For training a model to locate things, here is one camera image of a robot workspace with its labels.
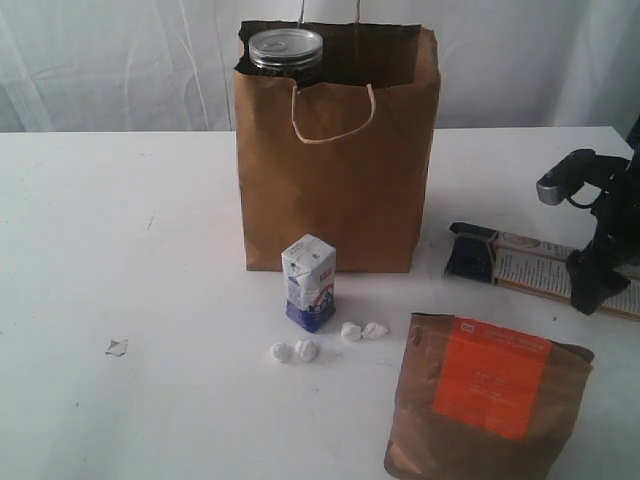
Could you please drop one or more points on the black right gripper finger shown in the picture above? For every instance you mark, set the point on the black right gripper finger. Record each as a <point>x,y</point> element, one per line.
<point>593,279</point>

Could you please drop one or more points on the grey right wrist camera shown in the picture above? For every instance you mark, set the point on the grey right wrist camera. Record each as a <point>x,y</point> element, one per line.
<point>566,178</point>

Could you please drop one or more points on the brown paper shopping bag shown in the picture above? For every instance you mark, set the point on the brown paper shopping bag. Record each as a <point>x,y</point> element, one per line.
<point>344,158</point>

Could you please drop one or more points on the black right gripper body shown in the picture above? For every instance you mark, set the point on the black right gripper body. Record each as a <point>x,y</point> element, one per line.
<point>616,239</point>

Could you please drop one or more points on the long printed cardboard box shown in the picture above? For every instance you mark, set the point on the long printed cardboard box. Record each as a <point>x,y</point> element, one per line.
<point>511,261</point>

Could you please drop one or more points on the small torn tape scrap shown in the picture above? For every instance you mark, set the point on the small torn tape scrap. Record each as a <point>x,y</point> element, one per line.
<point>117,348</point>

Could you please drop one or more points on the white backdrop curtain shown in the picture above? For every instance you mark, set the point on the white backdrop curtain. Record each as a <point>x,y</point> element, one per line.
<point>168,65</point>

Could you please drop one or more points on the brown pouch with orange label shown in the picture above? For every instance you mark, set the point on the brown pouch with orange label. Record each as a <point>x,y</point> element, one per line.
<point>479,401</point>

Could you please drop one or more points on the dark can with pull-tab lid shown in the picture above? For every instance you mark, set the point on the dark can with pull-tab lid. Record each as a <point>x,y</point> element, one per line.
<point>293,53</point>

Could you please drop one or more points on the small white blue milk carton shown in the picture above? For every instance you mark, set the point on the small white blue milk carton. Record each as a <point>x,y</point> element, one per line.
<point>309,267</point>

